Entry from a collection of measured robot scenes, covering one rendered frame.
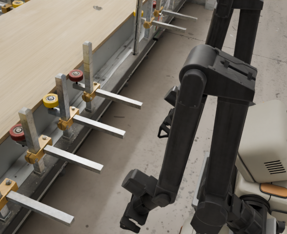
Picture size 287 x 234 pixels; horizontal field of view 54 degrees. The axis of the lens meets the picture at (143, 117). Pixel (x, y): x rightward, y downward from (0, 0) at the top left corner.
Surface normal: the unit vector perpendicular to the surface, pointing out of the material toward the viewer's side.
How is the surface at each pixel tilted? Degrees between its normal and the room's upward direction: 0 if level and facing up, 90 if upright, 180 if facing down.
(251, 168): 90
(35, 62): 0
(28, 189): 0
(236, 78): 13
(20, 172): 0
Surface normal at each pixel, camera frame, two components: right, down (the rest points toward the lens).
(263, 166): -0.35, 0.62
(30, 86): 0.10, -0.72
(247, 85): 0.31, -0.63
